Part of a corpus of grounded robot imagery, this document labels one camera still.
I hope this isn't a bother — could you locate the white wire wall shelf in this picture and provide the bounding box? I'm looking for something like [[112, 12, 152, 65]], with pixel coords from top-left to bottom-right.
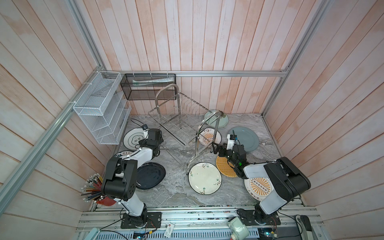
[[74, 71, 132, 145]]

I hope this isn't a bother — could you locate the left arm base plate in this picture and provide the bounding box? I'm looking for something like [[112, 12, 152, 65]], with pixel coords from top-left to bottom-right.
[[121, 212, 162, 229]]

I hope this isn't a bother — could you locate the light teal flower plate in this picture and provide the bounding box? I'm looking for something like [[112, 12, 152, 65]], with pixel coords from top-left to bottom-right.
[[204, 110, 229, 128]]

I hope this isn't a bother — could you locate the yellow woven plate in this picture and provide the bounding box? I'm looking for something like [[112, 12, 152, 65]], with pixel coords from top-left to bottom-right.
[[216, 157, 237, 178]]

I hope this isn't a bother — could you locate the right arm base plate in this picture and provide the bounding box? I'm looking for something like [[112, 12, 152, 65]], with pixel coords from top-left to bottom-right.
[[236, 209, 281, 226]]

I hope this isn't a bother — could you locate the orange sunburst plate right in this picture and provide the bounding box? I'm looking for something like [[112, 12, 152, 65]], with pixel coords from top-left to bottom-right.
[[244, 177, 274, 202]]

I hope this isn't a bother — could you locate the black mesh wall basket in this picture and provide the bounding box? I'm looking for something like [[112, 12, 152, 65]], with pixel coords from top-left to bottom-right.
[[120, 73, 177, 101]]

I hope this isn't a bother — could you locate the grey green plate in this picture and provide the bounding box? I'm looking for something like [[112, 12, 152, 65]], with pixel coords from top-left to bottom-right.
[[228, 127, 260, 153]]

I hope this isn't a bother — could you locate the cream floral plate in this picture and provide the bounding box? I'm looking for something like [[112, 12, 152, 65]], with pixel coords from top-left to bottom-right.
[[188, 163, 222, 195]]

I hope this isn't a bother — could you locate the orange sunburst plate under rack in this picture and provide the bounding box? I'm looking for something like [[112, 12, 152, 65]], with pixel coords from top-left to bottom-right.
[[199, 128, 222, 146]]

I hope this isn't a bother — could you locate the steel wire dish rack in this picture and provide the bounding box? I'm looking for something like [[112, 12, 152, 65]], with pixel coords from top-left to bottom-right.
[[148, 84, 224, 171]]

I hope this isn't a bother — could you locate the white plate black clover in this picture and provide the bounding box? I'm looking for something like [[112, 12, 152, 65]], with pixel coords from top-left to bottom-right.
[[123, 128, 148, 151]]

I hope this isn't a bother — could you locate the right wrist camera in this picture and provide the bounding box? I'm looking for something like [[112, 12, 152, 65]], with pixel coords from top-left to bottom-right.
[[227, 134, 237, 150]]

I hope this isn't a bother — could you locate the green rim lettered plate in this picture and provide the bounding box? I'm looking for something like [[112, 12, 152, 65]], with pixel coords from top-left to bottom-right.
[[114, 151, 133, 159]]

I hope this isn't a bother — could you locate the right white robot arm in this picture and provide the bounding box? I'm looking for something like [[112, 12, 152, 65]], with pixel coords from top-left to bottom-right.
[[212, 143, 311, 224]]

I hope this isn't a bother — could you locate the dark navy plate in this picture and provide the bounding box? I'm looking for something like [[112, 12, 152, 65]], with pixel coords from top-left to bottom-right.
[[137, 163, 166, 190]]

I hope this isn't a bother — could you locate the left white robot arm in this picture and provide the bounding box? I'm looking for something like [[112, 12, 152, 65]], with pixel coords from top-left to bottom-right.
[[101, 129, 164, 218]]

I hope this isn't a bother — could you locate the white green device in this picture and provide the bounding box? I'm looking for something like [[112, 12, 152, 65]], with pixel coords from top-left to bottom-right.
[[228, 217, 249, 240]]

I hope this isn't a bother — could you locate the red pencil holder cup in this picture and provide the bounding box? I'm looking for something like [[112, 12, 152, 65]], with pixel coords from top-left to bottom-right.
[[80, 173, 118, 207]]

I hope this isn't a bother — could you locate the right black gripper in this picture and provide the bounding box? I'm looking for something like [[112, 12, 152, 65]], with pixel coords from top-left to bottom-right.
[[212, 141, 238, 168]]

